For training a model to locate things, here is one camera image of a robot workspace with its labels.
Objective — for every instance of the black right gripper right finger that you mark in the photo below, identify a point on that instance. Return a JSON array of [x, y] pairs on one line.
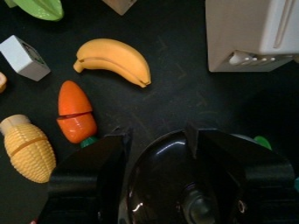
[[265, 180]]

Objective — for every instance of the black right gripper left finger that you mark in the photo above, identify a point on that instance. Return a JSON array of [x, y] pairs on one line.
[[86, 178]]

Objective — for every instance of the small green toy piece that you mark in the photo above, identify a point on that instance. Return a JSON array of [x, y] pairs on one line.
[[264, 142]]

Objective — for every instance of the tan round toy piece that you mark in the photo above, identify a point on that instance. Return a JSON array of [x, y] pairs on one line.
[[2, 82]]

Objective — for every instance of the white sushi block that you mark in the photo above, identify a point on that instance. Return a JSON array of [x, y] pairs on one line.
[[19, 58]]

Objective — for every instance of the beige wedge toy piece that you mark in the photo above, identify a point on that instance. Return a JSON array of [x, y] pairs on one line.
[[119, 5]]

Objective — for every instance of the yellow toy corn cob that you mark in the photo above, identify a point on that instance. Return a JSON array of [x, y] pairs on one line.
[[30, 151]]

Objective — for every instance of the black glossy round bowl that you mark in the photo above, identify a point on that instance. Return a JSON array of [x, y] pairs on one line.
[[163, 175]]

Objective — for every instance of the orange toy carrot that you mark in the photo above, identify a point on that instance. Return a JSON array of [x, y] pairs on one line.
[[77, 116]]

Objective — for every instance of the yellow toy banana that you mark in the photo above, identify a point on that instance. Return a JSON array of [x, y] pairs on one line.
[[117, 58]]

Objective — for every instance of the white toy toaster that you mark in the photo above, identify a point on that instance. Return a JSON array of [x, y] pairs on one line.
[[249, 29]]

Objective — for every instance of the green toy leaf vegetable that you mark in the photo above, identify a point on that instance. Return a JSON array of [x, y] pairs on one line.
[[41, 8]]

